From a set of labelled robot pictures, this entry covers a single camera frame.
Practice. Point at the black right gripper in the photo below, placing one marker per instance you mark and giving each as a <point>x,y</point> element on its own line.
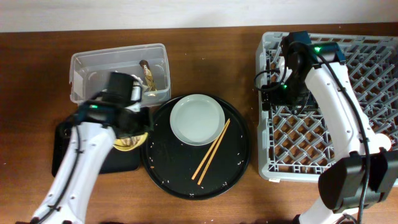
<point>275,96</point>

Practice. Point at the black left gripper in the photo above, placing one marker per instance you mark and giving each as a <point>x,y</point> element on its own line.
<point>147,114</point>

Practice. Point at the yellow bowl with food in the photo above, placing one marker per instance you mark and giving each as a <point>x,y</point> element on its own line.
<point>130,143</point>

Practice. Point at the white tissue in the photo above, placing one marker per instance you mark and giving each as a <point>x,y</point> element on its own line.
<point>138,79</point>

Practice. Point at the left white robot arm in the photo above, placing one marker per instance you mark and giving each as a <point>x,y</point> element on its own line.
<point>105,122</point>

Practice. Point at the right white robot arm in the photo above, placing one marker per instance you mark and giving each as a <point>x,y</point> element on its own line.
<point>328,114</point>

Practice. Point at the grey dishwasher rack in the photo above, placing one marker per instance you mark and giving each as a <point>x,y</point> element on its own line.
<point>299,148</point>

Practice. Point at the rectangular black tray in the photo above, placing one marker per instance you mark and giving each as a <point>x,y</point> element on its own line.
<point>116,161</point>

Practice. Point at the clear plastic bin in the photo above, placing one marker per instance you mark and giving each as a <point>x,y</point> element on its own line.
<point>89,71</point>

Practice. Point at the white plate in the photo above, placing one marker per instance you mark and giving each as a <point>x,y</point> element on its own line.
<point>197,119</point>

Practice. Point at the round black tray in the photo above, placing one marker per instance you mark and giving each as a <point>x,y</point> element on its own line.
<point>170,163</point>

